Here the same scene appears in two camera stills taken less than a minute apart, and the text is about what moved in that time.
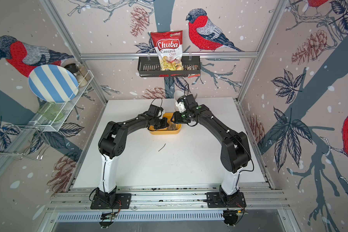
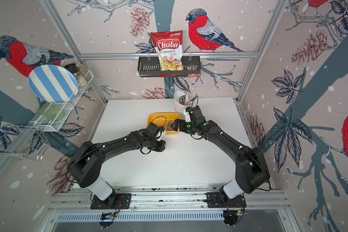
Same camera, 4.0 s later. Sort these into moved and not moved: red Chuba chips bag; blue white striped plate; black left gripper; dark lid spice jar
Moved: black left gripper
Not moved: blue white striped plate; dark lid spice jar; red Chuba chips bag
